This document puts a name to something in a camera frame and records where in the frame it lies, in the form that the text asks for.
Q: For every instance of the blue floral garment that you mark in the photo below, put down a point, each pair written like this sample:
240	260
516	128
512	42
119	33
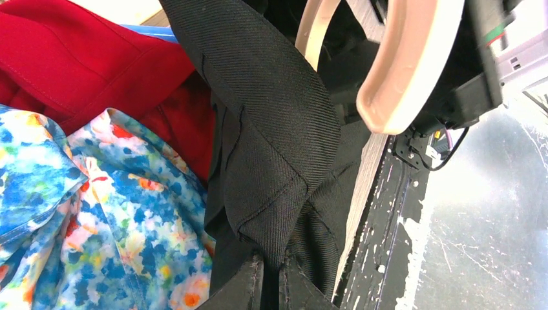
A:
108	217

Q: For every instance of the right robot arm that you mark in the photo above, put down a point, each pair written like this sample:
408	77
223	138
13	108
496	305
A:
498	47

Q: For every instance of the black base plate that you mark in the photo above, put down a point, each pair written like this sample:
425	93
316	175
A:
383	266

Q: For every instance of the blue plastic bin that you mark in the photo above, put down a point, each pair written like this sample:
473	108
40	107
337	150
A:
164	33

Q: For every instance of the black garment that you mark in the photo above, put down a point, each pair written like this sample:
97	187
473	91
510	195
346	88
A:
285	156

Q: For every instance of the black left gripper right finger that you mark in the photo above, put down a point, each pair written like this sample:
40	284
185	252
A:
296	292

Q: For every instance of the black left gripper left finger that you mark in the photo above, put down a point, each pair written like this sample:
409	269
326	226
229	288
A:
243	291

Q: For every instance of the red pleated skirt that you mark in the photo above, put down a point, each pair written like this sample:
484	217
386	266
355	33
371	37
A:
69	64

